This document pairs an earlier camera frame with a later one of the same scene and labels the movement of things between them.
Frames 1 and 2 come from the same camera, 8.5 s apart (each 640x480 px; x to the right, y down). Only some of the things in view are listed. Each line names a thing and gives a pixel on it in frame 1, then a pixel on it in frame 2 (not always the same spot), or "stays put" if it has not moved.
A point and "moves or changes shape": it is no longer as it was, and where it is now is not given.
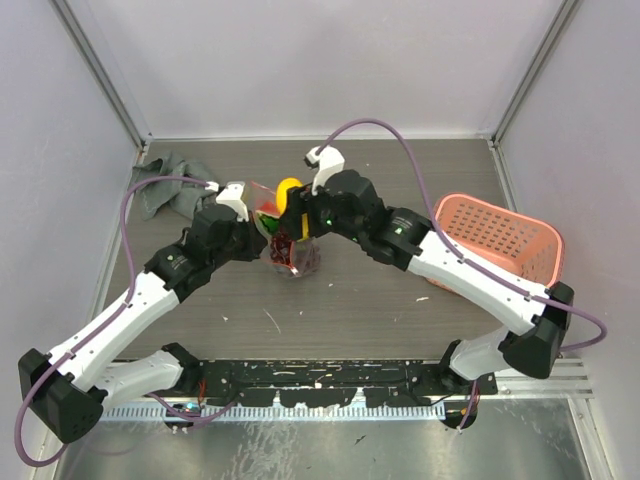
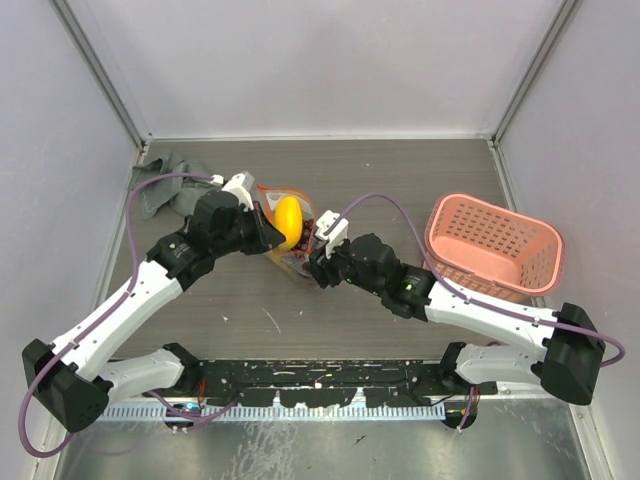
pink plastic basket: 502,237 stays put
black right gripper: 299,201 to 319,270
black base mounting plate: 327,383 stays put
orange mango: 281,192 moves or changes shape
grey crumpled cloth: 183,195 stays put
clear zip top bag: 292,258 stays put
